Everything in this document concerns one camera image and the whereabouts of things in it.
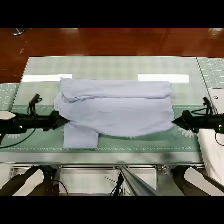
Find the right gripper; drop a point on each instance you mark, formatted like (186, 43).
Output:
(184, 120)

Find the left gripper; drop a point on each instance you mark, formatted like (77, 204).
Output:
(57, 121)

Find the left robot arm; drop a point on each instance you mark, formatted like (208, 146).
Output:
(23, 121)

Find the silver frame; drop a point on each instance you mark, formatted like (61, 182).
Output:
(140, 186)

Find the light blue shirt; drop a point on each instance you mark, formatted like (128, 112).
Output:
(120, 110)

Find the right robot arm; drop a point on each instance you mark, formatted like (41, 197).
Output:
(210, 121)

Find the white garment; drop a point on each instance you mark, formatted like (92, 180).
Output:
(213, 156)

